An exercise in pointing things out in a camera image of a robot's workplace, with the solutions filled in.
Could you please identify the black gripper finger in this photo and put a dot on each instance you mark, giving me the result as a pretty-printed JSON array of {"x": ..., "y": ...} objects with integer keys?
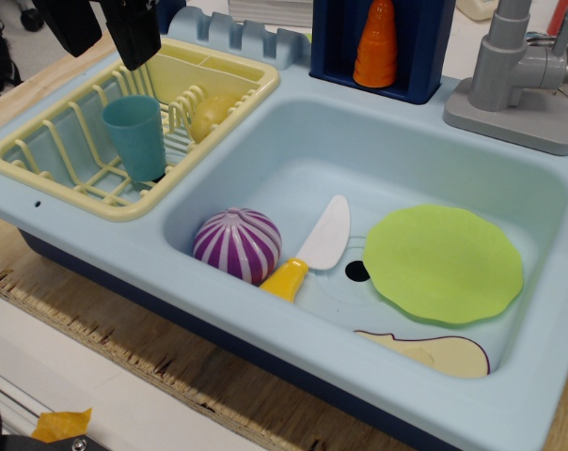
[
  {"x": 73, "y": 22},
  {"x": 134, "y": 28}
]

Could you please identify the teal plastic cup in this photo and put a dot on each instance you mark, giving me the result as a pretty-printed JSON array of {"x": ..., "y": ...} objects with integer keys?
[{"x": 135, "y": 129}]

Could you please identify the pale yellow drying rack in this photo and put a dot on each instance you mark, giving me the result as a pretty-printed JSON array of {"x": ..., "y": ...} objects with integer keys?
[{"x": 64, "y": 150}]

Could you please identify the light blue toy sink unit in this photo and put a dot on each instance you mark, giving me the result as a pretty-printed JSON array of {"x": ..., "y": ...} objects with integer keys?
[{"x": 308, "y": 141}]

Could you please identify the red cup in background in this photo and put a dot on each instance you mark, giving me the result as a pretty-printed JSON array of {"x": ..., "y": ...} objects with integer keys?
[{"x": 554, "y": 25}]

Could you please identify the yellow toy lemon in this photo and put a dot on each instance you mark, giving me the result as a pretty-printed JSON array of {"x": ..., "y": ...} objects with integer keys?
[{"x": 210, "y": 112}]

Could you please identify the light blue plate holder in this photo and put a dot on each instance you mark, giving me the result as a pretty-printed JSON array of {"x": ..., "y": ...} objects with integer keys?
[{"x": 281, "y": 48}]

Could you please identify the purple striped toy onion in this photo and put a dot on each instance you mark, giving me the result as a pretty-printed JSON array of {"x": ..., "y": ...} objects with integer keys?
[{"x": 243, "y": 243}]

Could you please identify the orange toy carrot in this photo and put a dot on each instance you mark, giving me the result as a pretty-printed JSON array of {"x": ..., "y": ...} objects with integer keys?
[{"x": 376, "y": 61}]

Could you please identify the dark blue utensil holder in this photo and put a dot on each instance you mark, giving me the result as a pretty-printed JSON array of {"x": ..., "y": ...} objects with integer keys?
[{"x": 423, "y": 31}]

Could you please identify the grey toy faucet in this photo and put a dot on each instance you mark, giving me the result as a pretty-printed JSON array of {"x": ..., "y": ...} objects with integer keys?
[{"x": 508, "y": 97}]

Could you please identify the green plastic plate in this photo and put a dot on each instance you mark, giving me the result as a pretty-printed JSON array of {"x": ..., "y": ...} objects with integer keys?
[{"x": 443, "y": 264}]

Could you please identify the yellow tape piece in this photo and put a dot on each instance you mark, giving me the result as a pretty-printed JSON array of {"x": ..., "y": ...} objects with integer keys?
[{"x": 56, "y": 426}]

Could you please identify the toy eggplant half slice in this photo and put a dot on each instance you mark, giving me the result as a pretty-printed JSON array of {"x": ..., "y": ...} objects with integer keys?
[{"x": 455, "y": 356}]

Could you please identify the white toy knife yellow handle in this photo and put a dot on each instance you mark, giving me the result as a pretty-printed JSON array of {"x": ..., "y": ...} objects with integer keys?
[{"x": 321, "y": 251}]

